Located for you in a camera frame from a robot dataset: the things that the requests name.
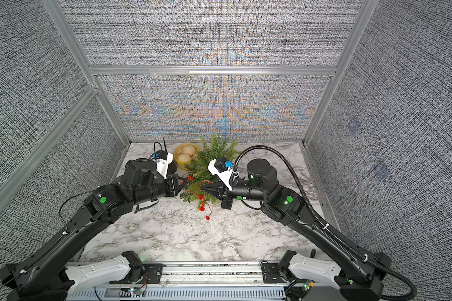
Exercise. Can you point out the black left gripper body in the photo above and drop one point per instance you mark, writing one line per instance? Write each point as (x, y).
(171, 186)

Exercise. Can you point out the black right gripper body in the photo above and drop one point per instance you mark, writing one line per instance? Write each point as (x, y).
(230, 199)

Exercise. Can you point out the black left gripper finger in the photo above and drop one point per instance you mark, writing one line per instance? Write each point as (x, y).
(183, 188)
(183, 181)

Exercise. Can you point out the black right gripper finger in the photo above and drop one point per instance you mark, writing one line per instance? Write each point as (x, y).
(215, 192)
(213, 185)

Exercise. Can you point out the red string lights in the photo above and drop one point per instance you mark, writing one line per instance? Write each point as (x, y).
(195, 193)

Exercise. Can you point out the small green christmas tree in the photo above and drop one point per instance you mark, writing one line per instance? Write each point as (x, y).
(211, 148)

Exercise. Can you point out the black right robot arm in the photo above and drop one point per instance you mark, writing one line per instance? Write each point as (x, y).
(344, 271)

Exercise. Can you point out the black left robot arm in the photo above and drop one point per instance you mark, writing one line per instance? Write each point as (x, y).
(42, 276)

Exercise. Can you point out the black mug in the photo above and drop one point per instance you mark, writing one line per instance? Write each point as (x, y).
(172, 167)

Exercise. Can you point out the white steamed bun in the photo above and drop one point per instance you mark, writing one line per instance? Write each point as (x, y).
(189, 149)
(184, 158)

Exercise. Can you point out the yellow bamboo steamer basket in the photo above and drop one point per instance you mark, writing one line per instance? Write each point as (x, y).
(178, 151)

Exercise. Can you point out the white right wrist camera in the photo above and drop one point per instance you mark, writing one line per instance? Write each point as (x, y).
(226, 170)

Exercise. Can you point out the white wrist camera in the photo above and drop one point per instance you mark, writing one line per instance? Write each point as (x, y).
(163, 159)
(226, 170)

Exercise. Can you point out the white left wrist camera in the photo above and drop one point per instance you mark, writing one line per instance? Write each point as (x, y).
(163, 159)

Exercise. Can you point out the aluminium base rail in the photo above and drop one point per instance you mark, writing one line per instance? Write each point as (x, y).
(221, 280)

